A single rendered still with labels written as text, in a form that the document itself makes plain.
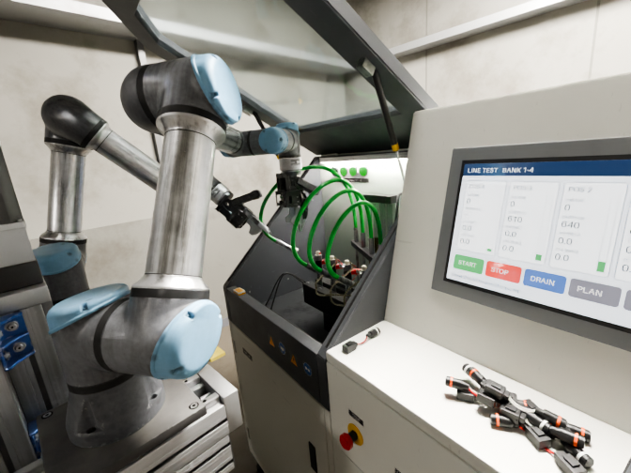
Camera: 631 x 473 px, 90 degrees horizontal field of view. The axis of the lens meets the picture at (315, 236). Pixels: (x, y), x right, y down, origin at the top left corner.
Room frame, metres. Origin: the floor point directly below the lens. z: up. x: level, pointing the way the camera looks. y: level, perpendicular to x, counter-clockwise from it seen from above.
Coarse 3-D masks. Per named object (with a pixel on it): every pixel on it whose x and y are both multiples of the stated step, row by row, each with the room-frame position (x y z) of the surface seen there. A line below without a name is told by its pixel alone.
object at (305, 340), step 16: (240, 304) 1.13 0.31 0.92; (256, 304) 1.06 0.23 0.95; (240, 320) 1.15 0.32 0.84; (256, 320) 1.02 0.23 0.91; (272, 320) 0.93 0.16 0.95; (256, 336) 1.04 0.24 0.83; (272, 336) 0.93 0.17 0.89; (288, 336) 0.84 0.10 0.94; (304, 336) 0.82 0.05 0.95; (272, 352) 0.94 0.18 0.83; (288, 352) 0.85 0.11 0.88; (304, 352) 0.78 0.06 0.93; (288, 368) 0.86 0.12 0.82; (304, 384) 0.79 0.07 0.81
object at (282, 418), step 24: (240, 336) 1.17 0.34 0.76; (240, 360) 1.21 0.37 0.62; (264, 360) 1.01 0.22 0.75; (264, 384) 1.03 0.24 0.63; (288, 384) 0.87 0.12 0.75; (264, 408) 1.06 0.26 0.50; (288, 408) 0.89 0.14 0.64; (312, 408) 0.77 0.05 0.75; (264, 432) 1.09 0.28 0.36; (288, 432) 0.91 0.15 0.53; (312, 432) 0.78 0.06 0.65; (264, 456) 1.12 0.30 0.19; (288, 456) 0.92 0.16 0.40; (312, 456) 0.78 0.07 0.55
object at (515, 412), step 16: (464, 368) 0.56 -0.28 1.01; (448, 384) 0.52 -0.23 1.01; (464, 384) 0.51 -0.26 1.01; (480, 384) 0.51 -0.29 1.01; (496, 384) 0.48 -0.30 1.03; (464, 400) 0.50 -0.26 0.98; (480, 400) 0.48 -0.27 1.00; (496, 400) 0.47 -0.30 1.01; (512, 400) 0.46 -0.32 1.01; (528, 400) 0.48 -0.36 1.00; (496, 416) 0.45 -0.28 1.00; (512, 416) 0.44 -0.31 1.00; (528, 416) 0.43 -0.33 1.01; (544, 416) 0.42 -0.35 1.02; (560, 416) 0.42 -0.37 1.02; (528, 432) 0.42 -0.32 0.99; (544, 432) 0.41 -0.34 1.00; (560, 432) 0.40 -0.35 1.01; (576, 432) 0.41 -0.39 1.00; (544, 448) 0.39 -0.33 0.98; (576, 448) 0.38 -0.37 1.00; (560, 464) 0.36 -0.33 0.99; (576, 464) 0.35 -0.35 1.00; (592, 464) 0.36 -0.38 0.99
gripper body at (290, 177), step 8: (280, 176) 1.06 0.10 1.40; (288, 176) 1.07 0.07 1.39; (296, 176) 1.09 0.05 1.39; (280, 184) 1.06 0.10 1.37; (288, 184) 1.06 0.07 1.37; (296, 184) 1.08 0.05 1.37; (280, 192) 1.10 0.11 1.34; (288, 192) 1.04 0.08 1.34; (296, 192) 1.06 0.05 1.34; (304, 192) 1.08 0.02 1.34; (288, 200) 1.05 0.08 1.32; (296, 200) 1.06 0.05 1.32
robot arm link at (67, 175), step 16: (48, 144) 0.96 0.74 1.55; (64, 144) 0.96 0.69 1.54; (64, 160) 0.96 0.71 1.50; (80, 160) 0.99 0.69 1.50; (64, 176) 0.96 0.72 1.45; (80, 176) 0.99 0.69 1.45; (48, 192) 0.96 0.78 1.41; (64, 192) 0.95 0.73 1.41; (80, 192) 0.99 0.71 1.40; (48, 208) 0.95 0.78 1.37; (64, 208) 0.95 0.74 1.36; (80, 208) 0.98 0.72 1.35; (48, 224) 0.94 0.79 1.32; (64, 224) 0.94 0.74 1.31; (80, 224) 0.98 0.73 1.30; (48, 240) 0.91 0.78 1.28; (64, 240) 0.92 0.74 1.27; (80, 240) 0.96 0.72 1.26
